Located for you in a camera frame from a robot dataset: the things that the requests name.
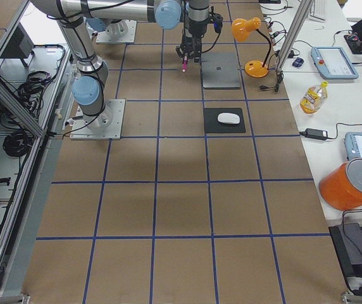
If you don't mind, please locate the pink marker pen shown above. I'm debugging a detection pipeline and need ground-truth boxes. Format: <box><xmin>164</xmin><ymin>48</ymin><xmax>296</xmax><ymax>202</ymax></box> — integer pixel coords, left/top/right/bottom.
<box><xmin>182</xmin><ymin>54</ymin><xmax>188</xmax><ymax>73</ymax></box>

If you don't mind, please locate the white keyboard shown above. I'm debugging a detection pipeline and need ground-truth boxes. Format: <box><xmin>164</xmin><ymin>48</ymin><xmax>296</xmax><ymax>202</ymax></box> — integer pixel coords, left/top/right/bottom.
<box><xmin>308</xmin><ymin>0</ymin><xmax>327</xmax><ymax>22</ymax></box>

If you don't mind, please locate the lamp power cable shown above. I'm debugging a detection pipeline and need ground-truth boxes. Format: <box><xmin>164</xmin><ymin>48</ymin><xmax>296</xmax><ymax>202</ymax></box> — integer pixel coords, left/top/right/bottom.
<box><xmin>257</xmin><ymin>71</ymin><xmax>285</xmax><ymax>94</ymax></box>

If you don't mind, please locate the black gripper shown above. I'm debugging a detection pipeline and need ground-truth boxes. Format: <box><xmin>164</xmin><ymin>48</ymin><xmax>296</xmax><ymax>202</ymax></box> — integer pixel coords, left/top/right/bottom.
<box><xmin>175</xmin><ymin>31</ymin><xmax>204</xmax><ymax>63</ymax></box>

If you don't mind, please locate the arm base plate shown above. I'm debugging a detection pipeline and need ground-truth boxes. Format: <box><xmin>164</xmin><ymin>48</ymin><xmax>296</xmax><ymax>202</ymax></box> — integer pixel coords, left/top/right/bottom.
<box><xmin>69</xmin><ymin>99</ymin><xmax>126</xmax><ymax>140</ymax></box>
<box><xmin>96</xmin><ymin>20</ymin><xmax>137</xmax><ymax>44</ymax></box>

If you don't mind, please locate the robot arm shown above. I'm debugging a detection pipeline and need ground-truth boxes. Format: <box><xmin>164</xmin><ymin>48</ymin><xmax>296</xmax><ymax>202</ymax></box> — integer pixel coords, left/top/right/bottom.
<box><xmin>80</xmin><ymin>1</ymin><xmax>212</xmax><ymax>65</ymax></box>
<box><xmin>32</xmin><ymin>1</ymin><xmax>181</xmax><ymax>131</ymax></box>

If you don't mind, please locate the orange cylinder container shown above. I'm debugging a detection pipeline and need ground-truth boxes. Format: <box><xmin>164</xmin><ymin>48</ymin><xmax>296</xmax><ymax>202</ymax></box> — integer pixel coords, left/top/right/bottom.
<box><xmin>318</xmin><ymin>158</ymin><xmax>362</xmax><ymax>211</ymax></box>

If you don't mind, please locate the black box on floor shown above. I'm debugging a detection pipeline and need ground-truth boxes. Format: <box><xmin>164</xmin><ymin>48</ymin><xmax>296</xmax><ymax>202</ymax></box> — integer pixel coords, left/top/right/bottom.
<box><xmin>328</xmin><ymin>223</ymin><xmax>362</xmax><ymax>277</ymax></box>

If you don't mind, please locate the orange desk lamp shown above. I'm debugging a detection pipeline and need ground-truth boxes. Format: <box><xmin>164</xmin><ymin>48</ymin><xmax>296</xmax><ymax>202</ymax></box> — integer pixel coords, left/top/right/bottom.
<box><xmin>231</xmin><ymin>17</ymin><xmax>272</xmax><ymax>79</ymax></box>

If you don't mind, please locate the yellow juice bottle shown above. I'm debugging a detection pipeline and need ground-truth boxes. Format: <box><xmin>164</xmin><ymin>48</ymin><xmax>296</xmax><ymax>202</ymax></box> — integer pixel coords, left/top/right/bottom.
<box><xmin>299</xmin><ymin>81</ymin><xmax>328</xmax><ymax>114</ymax></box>

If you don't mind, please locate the white computer mouse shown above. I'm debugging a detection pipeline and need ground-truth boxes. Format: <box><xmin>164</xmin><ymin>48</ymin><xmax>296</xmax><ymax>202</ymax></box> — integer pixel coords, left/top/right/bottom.
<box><xmin>217</xmin><ymin>112</ymin><xmax>240</xmax><ymax>125</ymax></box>

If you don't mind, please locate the black mousepad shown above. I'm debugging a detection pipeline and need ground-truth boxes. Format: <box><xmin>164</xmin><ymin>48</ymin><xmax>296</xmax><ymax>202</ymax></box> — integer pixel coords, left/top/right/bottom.
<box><xmin>203</xmin><ymin>108</ymin><xmax>246</xmax><ymax>134</ymax></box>

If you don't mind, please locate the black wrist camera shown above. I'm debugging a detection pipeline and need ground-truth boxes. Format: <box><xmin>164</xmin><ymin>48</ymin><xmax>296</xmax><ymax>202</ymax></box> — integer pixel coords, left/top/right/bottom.
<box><xmin>210</xmin><ymin>13</ymin><xmax>223</xmax><ymax>34</ymax></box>

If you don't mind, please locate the black power adapter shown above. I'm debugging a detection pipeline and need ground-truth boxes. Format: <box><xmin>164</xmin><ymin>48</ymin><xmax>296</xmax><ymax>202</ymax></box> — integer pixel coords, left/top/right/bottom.
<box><xmin>299</xmin><ymin>128</ymin><xmax>328</xmax><ymax>141</ymax></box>

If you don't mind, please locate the dark blue pouch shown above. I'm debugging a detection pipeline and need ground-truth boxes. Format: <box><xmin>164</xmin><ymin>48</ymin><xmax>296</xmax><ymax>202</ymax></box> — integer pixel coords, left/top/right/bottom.
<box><xmin>292</xmin><ymin>57</ymin><xmax>304</xmax><ymax>68</ymax></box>

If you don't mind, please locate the blue teach pendant far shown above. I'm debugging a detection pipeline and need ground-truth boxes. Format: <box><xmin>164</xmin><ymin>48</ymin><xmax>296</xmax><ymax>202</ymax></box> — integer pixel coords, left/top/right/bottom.
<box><xmin>310</xmin><ymin>47</ymin><xmax>359</xmax><ymax>80</ymax></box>

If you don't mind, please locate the silver laptop notebook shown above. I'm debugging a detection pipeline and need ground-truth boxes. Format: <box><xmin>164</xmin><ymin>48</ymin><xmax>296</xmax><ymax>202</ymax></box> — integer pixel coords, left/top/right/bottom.
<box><xmin>201</xmin><ymin>52</ymin><xmax>241</xmax><ymax>89</ymax></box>

